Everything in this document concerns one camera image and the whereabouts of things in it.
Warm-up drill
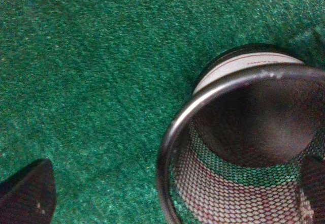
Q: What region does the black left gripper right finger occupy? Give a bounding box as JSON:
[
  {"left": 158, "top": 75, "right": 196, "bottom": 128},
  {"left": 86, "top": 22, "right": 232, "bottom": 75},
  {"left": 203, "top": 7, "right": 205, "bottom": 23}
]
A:
[{"left": 301, "top": 156, "right": 324, "bottom": 223}]

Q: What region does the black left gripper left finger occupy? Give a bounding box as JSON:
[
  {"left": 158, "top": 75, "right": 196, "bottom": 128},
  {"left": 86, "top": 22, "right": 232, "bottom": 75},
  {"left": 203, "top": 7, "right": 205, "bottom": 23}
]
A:
[{"left": 1, "top": 158, "right": 56, "bottom": 223}]

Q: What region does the black mesh pen holder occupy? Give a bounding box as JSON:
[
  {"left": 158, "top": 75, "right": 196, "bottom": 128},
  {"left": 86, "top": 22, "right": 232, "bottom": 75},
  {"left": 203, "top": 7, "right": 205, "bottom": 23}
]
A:
[{"left": 156, "top": 44, "right": 324, "bottom": 223}]

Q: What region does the green felt table cover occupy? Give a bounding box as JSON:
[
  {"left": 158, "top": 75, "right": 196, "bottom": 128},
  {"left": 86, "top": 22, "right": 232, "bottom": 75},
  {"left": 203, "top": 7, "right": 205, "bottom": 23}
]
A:
[{"left": 1, "top": 0, "right": 324, "bottom": 223}]

